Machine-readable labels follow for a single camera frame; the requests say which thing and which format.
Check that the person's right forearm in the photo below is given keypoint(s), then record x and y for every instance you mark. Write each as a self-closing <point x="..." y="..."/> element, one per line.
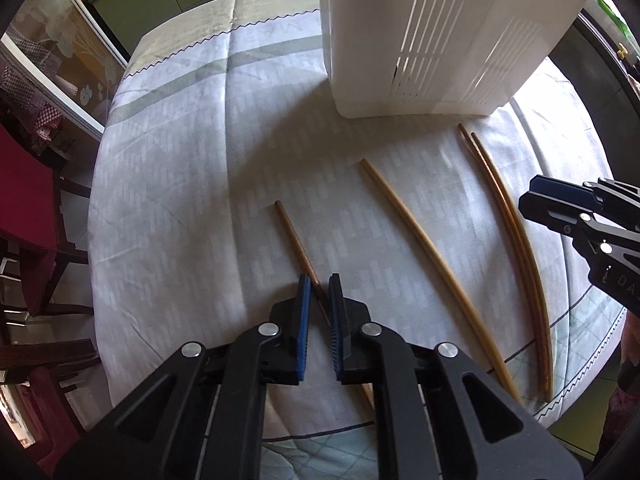
<point x="631" y="350"/>

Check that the red cushioned wooden chair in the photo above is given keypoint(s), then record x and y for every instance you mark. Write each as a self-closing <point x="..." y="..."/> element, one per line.
<point x="22" y="200"/>
<point x="50" y="410"/>

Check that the pale wooden chopstick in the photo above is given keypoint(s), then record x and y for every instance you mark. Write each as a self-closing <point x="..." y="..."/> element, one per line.
<point x="444" y="278"/>

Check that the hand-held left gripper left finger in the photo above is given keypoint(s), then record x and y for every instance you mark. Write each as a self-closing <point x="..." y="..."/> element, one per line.
<point x="302" y="325"/>

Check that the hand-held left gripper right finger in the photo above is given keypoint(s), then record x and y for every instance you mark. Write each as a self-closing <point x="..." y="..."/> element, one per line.
<point x="336" y="325"/>

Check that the white plastic utensil holder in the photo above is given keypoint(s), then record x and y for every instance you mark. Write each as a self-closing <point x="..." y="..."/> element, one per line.
<point x="425" y="35"/>

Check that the checkered hanging apron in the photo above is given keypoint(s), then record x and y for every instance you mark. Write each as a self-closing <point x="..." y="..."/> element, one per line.
<point x="30" y="90"/>

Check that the small yellow tap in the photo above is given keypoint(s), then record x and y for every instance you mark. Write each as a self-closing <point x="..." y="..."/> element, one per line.
<point x="622" y="50"/>

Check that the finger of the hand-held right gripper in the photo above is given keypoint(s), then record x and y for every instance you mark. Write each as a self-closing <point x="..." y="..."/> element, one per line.
<point x="560" y="191"/>
<point x="550" y="212"/>

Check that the flowered sliding glass door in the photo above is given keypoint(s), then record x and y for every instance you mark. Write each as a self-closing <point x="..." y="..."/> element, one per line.
<point x="65" y="45"/>

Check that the brown wooden chopstick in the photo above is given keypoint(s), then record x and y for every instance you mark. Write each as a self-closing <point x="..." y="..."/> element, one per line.
<point x="295" y="240"/>

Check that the reddish brown ribbed chopstick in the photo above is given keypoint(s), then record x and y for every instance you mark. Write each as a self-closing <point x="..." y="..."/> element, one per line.
<point x="541" y="340"/>
<point x="549" y="340"/>

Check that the dark counter cabinets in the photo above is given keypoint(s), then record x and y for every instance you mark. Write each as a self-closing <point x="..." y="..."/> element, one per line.
<point x="600" y="110"/>

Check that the pale patterned tablecloth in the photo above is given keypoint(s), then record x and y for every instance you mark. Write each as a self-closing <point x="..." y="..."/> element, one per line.
<point x="200" y="160"/>

